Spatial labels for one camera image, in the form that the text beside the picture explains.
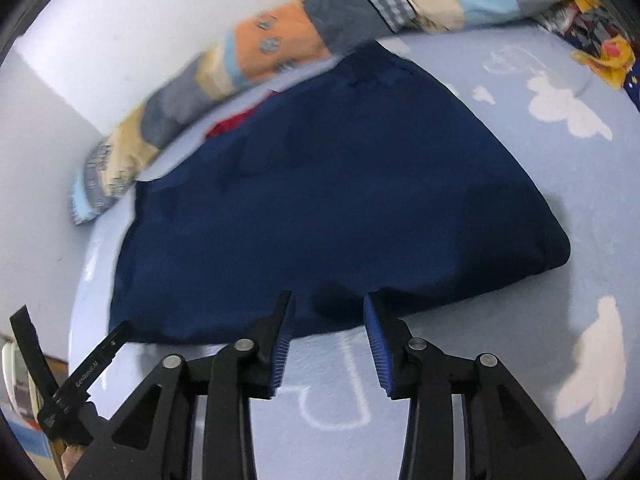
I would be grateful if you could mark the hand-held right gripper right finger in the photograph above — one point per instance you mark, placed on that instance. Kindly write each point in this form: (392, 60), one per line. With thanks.
(377, 345)

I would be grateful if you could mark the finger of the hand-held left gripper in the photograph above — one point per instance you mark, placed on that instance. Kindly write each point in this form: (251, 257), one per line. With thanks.
(35, 355)
(100, 360)

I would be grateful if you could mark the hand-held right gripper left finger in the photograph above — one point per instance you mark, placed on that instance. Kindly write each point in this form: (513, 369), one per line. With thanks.
(282, 345)

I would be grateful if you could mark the navy blue work jacket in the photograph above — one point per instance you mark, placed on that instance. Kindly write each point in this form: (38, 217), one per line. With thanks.
(340, 190)

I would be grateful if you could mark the light blue cloud bed sheet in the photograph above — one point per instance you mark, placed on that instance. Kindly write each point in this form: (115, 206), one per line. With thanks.
(500, 285)

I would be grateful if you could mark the rolled patchwork quilt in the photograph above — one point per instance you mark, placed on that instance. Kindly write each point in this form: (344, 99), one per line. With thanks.
(280, 35)

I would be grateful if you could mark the dark patterned orange cloth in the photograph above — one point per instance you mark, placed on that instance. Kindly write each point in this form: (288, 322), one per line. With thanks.
(600, 45)

